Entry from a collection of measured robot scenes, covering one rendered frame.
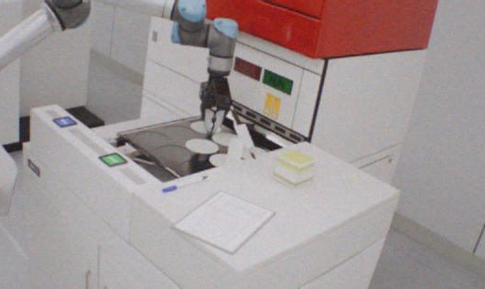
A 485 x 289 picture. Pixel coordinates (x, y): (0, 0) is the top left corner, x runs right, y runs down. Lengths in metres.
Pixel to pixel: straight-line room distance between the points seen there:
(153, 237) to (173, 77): 0.96
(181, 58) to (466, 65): 1.57
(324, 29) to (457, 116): 1.60
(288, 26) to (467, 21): 1.54
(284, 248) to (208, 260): 0.16
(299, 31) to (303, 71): 0.14
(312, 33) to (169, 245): 0.71
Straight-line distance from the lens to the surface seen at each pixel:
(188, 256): 1.17
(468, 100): 3.01
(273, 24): 1.66
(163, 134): 1.73
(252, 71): 1.79
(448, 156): 3.11
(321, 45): 1.58
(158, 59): 2.15
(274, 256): 1.13
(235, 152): 1.39
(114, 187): 1.34
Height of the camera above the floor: 1.60
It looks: 24 degrees down
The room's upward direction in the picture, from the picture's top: 10 degrees clockwise
